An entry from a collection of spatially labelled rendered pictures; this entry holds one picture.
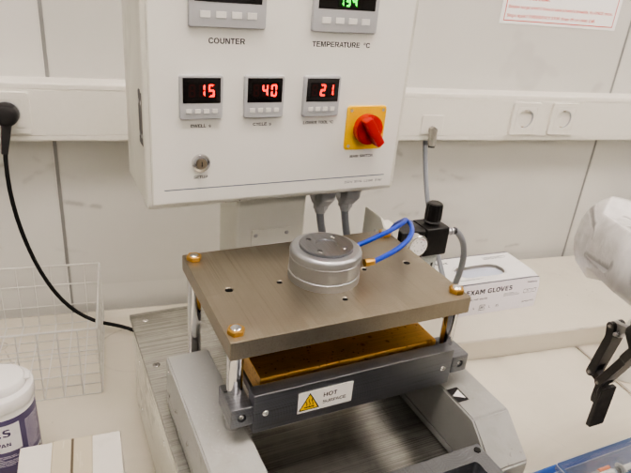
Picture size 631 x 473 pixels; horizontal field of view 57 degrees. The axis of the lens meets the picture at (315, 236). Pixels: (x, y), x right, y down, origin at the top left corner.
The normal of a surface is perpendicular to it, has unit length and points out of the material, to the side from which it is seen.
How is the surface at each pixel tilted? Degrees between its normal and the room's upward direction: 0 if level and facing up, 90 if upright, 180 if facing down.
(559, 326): 0
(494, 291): 86
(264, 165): 90
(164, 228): 90
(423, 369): 90
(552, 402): 0
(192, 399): 0
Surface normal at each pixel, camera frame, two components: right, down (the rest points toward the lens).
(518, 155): 0.29, 0.43
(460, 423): -0.90, 0.11
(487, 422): 0.34, -0.42
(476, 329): 0.08, -0.90
